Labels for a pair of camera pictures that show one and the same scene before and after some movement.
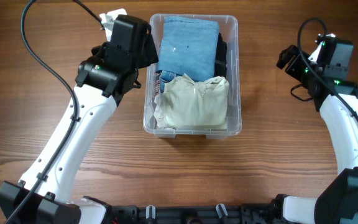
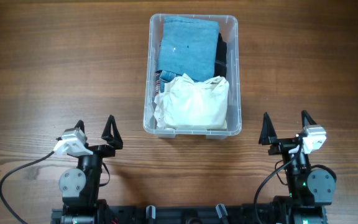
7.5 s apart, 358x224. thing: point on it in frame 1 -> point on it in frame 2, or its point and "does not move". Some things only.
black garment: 220,60 does not move
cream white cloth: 186,104 does not move
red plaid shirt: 157,87 does not move
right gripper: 286,57 -> 268,136
